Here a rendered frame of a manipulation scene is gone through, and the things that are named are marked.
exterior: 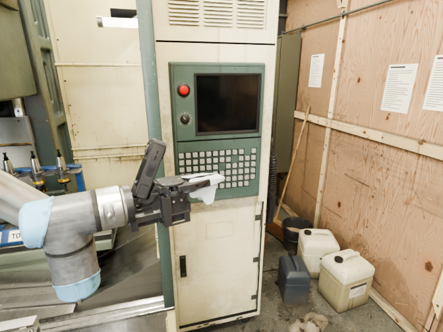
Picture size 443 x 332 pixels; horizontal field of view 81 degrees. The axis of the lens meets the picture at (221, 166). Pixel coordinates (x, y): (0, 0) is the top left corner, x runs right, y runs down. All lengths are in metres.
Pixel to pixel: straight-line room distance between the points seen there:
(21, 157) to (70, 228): 1.70
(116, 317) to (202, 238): 0.62
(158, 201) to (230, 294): 1.44
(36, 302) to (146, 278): 0.46
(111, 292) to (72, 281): 0.89
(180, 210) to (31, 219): 0.24
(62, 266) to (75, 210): 0.10
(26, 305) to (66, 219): 1.06
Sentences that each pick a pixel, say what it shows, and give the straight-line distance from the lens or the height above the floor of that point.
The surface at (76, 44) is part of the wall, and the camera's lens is 2.38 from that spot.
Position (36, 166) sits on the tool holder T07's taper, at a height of 1.26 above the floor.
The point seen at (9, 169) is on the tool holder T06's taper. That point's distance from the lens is 1.56.
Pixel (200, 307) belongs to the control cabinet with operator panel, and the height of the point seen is 0.25.
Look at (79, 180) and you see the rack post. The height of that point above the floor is 1.15.
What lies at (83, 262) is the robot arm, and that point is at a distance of 0.53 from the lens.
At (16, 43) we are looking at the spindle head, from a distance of 1.94.
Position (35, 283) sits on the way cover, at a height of 0.75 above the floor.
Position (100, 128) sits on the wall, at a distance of 2.39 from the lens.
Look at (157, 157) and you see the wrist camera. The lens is 0.49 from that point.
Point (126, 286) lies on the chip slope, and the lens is 1.41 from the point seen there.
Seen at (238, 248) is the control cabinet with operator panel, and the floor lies 0.66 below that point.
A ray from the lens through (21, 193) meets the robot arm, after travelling 0.62.
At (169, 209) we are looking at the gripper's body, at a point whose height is 1.43.
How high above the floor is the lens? 1.66
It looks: 19 degrees down
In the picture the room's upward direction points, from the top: straight up
